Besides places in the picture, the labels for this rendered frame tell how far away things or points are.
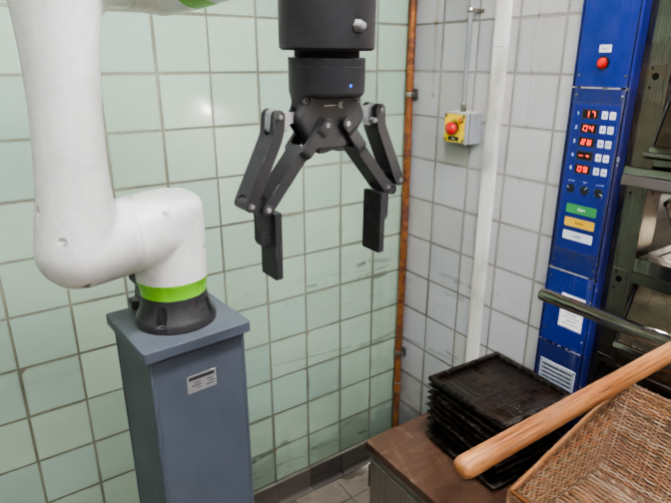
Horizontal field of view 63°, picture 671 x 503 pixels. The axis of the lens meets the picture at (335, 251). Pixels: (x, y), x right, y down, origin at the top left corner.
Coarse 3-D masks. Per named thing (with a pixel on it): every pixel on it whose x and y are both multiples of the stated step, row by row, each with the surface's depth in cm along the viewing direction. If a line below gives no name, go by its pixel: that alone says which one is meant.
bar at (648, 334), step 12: (552, 300) 122; (564, 300) 120; (576, 300) 119; (576, 312) 118; (588, 312) 116; (600, 312) 114; (612, 324) 112; (624, 324) 110; (636, 324) 108; (636, 336) 108; (648, 336) 106; (660, 336) 104
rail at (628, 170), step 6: (624, 168) 127; (630, 168) 126; (636, 168) 125; (642, 168) 124; (630, 174) 126; (636, 174) 125; (642, 174) 124; (648, 174) 123; (654, 174) 122; (660, 174) 121; (666, 174) 120; (666, 180) 120
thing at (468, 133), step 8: (448, 112) 178; (456, 112) 176; (464, 112) 175; (472, 112) 175; (448, 120) 178; (456, 120) 176; (464, 120) 173; (472, 120) 174; (480, 120) 176; (464, 128) 174; (472, 128) 175; (448, 136) 180; (456, 136) 177; (464, 136) 174; (472, 136) 176; (464, 144) 175; (472, 144) 177
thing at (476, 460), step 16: (656, 352) 91; (624, 368) 87; (640, 368) 87; (656, 368) 89; (592, 384) 82; (608, 384) 83; (624, 384) 84; (560, 400) 79; (576, 400) 79; (592, 400) 80; (544, 416) 75; (560, 416) 76; (576, 416) 78; (512, 432) 72; (528, 432) 72; (544, 432) 74; (480, 448) 69; (496, 448) 69; (512, 448) 70; (464, 464) 67; (480, 464) 67
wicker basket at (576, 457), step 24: (600, 408) 142; (624, 408) 148; (648, 408) 143; (576, 432) 138; (600, 432) 148; (648, 432) 143; (552, 456) 135; (576, 456) 143; (600, 456) 152; (624, 456) 147; (648, 456) 142; (528, 480) 130; (552, 480) 138; (576, 480) 146; (600, 480) 150; (624, 480) 146
